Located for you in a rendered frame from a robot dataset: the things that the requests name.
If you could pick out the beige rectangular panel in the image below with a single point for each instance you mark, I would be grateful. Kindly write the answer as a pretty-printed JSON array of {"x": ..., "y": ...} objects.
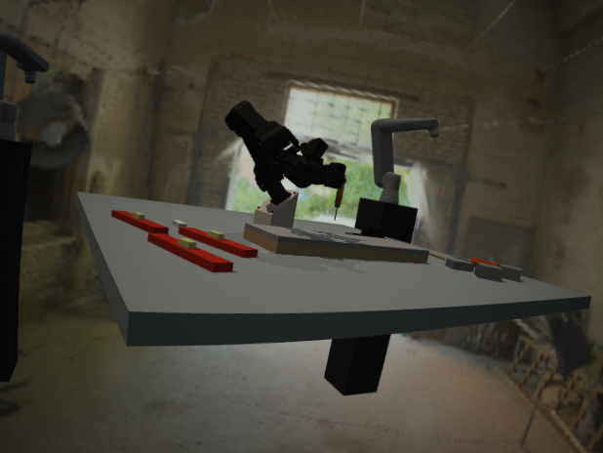
[{"x": 303, "y": 242}]

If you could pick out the red flat bar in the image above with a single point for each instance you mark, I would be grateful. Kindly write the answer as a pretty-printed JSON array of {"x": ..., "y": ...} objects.
[
  {"x": 186, "y": 249},
  {"x": 139, "y": 220},
  {"x": 216, "y": 240}
]

